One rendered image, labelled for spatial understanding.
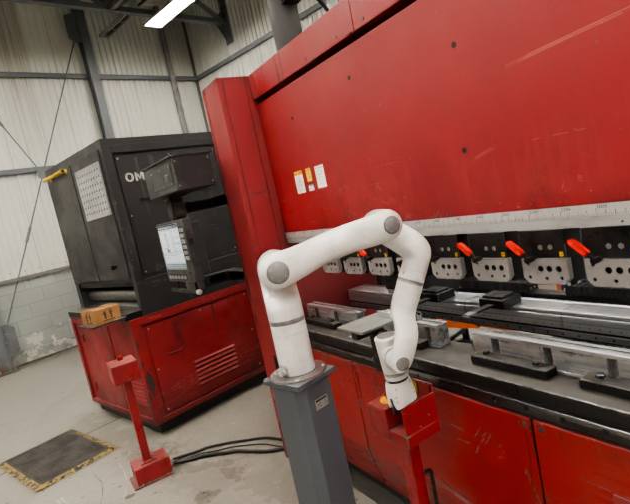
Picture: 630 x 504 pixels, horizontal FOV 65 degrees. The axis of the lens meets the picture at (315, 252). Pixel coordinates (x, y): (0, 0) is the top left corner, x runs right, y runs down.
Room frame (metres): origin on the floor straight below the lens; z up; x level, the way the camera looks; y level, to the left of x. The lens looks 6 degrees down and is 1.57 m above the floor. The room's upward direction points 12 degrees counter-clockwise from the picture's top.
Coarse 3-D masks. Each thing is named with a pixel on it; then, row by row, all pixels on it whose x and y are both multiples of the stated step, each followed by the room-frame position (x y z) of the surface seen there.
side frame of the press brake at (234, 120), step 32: (224, 96) 2.76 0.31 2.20; (224, 128) 2.78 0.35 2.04; (256, 128) 2.83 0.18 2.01; (224, 160) 2.87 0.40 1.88; (256, 160) 2.81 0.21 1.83; (256, 192) 2.79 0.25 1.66; (256, 224) 2.77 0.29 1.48; (256, 256) 2.75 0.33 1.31; (256, 288) 2.84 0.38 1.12; (320, 288) 2.93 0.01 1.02; (256, 320) 2.93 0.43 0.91
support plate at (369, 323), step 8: (376, 312) 2.18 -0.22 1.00; (360, 320) 2.10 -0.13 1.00; (368, 320) 2.08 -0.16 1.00; (376, 320) 2.05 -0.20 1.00; (384, 320) 2.03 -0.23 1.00; (392, 320) 2.00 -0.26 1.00; (344, 328) 2.03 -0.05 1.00; (352, 328) 2.01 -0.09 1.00; (360, 328) 1.98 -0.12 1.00; (368, 328) 1.96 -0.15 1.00; (376, 328) 1.95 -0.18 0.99
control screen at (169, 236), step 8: (160, 232) 3.01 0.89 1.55; (168, 232) 2.90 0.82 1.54; (176, 232) 2.79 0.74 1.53; (160, 240) 3.04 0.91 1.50; (168, 240) 2.92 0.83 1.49; (176, 240) 2.82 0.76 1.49; (168, 248) 2.95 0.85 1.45; (176, 248) 2.84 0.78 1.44; (168, 256) 2.98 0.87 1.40; (176, 256) 2.87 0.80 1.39; (168, 264) 3.01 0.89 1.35; (176, 264) 2.90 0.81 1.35; (184, 264) 2.79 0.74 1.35
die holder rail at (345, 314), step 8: (312, 304) 2.77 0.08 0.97; (320, 304) 2.74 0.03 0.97; (328, 304) 2.68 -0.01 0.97; (312, 312) 2.77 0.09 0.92; (320, 312) 2.69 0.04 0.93; (328, 312) 2.61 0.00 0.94; (336, 312) 2.58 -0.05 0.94; (344, 312) 2.47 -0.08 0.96; (352, 312) 2.41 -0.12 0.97; (360, 312) 2.39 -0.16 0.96; (336, 320) 2.57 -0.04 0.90; (344, 320) 2.49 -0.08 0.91; (352, 320) 2.43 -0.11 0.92
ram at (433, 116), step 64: (448, 0) 1.60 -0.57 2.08; (512, 0) 1.42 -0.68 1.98; (576, 0) 1.27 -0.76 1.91; (320, 64) 2.26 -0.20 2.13; (384, 64) 1.90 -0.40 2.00; (448, 64) 1.64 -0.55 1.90; (512, 64) 1.44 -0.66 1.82; (576, 64) 1.29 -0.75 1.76; (320, 128) 2.34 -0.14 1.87; (384, 128) 1.96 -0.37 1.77; (448, 128) 1.68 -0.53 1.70; (512, 128) 1.47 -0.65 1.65; (576, 128) 1.31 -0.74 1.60; (320, 192) 2.44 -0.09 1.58; (384, 192) 2.02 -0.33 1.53; (448, 192) 1.73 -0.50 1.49; (512, 192) 1.50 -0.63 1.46; (576, 192) 1.33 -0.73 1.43
